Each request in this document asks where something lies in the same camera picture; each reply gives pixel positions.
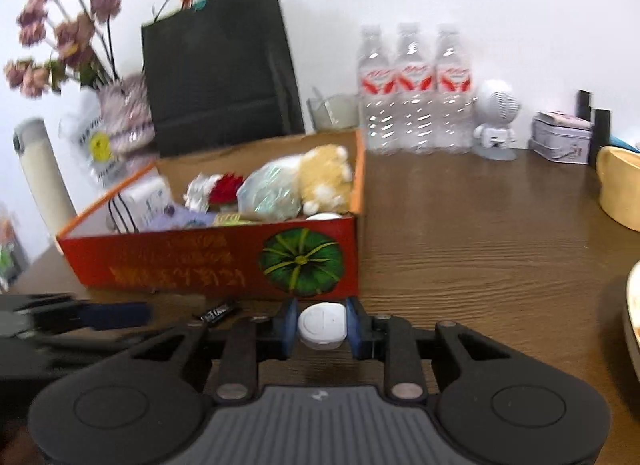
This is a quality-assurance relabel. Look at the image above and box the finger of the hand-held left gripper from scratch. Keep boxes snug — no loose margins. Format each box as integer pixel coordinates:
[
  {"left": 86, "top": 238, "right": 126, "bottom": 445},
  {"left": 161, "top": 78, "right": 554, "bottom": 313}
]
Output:
[
  {"left": 37, "top": 302, "right": 153, "bottom": 331},
  {"left": 30, "top": 332, "right": 151, "bottom": 352}
]

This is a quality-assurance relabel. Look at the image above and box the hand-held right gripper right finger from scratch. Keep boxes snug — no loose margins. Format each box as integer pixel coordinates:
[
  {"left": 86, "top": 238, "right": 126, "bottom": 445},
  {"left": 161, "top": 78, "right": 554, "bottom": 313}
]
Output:
[{"left": 345, "top": 296, "right": 513, "bottom": 404}]

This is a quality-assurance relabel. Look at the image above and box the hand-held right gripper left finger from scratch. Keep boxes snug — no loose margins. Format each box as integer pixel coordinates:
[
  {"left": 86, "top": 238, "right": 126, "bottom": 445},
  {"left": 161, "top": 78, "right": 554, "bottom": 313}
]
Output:
[{"left": 131, "top": 297, "right": 301, "bottom": 404}]

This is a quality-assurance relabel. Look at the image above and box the round white tin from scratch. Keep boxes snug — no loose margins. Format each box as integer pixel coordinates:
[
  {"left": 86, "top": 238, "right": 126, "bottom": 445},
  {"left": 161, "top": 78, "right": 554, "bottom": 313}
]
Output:
[{"left": 297, "top": 301, "right": 349, "bottom": 351}]

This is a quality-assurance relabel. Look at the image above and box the red cardboard box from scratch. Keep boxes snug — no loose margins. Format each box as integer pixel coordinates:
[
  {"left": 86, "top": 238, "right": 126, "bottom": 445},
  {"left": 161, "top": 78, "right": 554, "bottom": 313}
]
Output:
[{"left": 56, "top": 129, "right": 367, "bottom": 301}]

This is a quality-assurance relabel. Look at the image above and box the green tissue pack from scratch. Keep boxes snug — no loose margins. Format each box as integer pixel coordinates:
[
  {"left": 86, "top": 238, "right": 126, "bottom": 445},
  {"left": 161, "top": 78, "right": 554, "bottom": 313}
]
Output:
[{"left": 212, "top": 212, "right": 256, "bottom": 226}]

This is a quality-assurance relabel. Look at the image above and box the purple cloth pouch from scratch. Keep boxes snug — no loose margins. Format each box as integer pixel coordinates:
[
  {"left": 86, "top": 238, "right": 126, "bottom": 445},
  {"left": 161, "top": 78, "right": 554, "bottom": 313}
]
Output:
[{"left": 150, "top": 205, "right": 221, "bottom": 230}]

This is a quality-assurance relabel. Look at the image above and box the iridescent plastic bag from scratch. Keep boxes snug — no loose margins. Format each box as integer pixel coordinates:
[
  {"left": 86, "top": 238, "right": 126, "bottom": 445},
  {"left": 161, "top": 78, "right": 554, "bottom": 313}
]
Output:
[{"left": 236, "top": 157, "right": 304, "bottom": 220}]

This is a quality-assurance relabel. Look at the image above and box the white and yellow plush toy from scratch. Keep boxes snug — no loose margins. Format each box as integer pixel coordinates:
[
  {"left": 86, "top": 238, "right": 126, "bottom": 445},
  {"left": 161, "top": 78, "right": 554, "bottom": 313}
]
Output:
[{"left": 297, "top": 144, "right": 353, "bottom": 216}]

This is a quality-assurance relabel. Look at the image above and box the wooden desktop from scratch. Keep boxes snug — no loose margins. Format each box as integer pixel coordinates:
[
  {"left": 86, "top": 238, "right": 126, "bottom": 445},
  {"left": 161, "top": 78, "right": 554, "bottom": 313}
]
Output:
[{"left": 0, "top": 127, "right": 640, "bottom": 465}]

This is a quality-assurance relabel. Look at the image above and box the cream thermos bottle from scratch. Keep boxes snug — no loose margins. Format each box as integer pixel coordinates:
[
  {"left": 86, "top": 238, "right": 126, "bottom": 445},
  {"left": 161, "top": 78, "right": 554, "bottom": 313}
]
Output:
[{"left": 13, "top": 117, "right": 78, "bottom": 236}]

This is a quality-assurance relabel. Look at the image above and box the clear plastic bag yellow print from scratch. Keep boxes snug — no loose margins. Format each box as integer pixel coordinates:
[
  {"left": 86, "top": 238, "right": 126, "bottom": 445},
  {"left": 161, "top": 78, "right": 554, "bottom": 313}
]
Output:
[{"left": 59, "top": 90, "right": 126, "bottom": 190}]

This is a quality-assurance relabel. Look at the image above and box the purple textured vase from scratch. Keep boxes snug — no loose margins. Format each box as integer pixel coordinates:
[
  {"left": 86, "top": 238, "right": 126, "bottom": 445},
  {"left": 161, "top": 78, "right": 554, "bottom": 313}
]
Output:
[{"left": 97, "top": 72, "right": 158, "bottom": 156}]

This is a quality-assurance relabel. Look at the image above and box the clear glass cup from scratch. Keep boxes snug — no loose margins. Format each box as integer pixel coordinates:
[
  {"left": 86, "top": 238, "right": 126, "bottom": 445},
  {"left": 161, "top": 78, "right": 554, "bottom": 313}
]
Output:
[{"left": 306, "top": 87, "right": 361, "bottom": 133}]

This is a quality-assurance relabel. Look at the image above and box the clear water bottle red label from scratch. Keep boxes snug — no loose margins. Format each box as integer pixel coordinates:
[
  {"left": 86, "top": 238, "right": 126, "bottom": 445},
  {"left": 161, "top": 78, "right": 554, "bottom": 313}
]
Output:
[
  {"left": 392, "top": 22, "right": 436, "bottom": 154},
  {"left": 432, "top": 23, "right": 475, "bottom": 154},
  {"left": 356, "top": 25, "right": 398, "bottom": 153}
]

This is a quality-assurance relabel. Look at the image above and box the white robot-shaped speaker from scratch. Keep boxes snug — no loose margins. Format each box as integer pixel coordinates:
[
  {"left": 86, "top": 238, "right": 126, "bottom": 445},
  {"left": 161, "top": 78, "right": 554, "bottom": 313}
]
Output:
[{"left": 472, "top": 79, "right": 523, "bottom": 162}]

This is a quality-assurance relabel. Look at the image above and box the black paper bag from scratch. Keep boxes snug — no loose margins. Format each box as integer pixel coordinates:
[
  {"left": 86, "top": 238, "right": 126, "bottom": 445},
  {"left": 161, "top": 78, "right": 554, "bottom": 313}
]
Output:
[{"left": 141, "top": 0, "right": 307, "bottom": 158}]

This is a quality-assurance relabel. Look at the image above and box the small grey tin box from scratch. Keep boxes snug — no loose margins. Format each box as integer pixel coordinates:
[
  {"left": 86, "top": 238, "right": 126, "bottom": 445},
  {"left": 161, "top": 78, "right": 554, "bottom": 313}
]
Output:
[{"left": 529, "top": 111, "right": 593, "bottom": 164}]

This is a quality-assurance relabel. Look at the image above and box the white plate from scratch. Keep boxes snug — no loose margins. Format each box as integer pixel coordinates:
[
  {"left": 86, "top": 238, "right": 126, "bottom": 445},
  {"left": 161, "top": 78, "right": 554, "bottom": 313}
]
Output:
[{"left": 621, "top": 260, "right": 640, "bottom": 381}]

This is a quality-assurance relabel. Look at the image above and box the dried rose bouquet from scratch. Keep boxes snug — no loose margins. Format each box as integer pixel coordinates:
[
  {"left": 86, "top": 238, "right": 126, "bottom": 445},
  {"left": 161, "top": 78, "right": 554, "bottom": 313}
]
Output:
[{"left": 4, "top": 0, "right": 123, "bottom": 98}]

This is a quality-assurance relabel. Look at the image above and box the yellow mug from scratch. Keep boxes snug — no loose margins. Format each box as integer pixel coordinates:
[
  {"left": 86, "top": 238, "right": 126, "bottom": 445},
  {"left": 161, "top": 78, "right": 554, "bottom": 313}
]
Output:
[{"left": 597, "top": 146, "right": 640, "bottom": 232}]

